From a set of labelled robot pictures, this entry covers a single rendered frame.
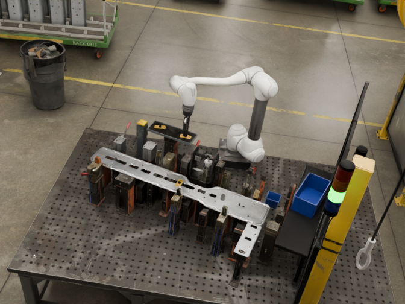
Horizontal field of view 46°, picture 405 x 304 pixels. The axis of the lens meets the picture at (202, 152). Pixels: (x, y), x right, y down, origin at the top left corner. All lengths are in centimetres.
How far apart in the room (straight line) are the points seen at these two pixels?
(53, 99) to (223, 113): 207
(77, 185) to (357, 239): 220
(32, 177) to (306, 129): 326
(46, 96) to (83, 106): 47
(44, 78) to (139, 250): 293
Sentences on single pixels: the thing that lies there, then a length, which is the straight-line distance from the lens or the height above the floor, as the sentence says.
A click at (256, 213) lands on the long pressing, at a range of 333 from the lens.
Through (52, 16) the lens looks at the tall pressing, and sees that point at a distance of 740.
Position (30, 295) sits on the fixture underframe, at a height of 36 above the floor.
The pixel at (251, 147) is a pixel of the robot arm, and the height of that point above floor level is 104.
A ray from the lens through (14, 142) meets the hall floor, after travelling 557.
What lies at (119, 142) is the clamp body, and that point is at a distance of 371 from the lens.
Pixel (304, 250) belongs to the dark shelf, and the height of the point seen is 103.
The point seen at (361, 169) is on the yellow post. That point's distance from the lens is 228.
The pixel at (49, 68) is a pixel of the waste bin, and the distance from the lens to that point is 568.
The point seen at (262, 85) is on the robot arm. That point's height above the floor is 160.
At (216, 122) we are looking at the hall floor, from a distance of 586.
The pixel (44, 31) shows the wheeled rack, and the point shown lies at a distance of 721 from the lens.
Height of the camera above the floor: 332
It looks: 38 degrees down
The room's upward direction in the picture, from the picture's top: 7 degrees clockwise
